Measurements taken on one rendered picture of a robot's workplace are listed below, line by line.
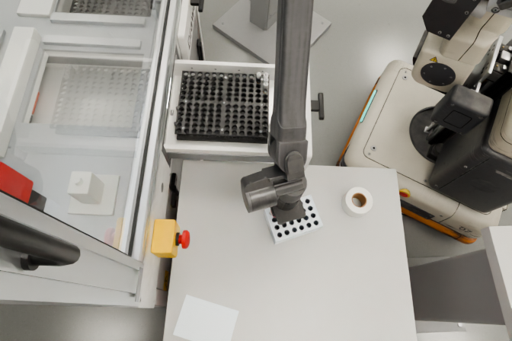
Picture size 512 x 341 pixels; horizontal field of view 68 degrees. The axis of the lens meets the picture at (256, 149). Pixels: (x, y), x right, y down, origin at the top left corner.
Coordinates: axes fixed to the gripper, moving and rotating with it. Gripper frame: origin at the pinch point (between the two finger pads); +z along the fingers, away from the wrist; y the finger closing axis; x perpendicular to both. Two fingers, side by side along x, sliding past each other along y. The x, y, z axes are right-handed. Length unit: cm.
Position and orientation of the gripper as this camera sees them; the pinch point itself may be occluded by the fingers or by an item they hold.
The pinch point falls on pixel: (279, 209)
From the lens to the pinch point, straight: 94.1
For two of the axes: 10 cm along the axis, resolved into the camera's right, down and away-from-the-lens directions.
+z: -0.8, 4.2, 9.1
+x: 9.5, -2.4, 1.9
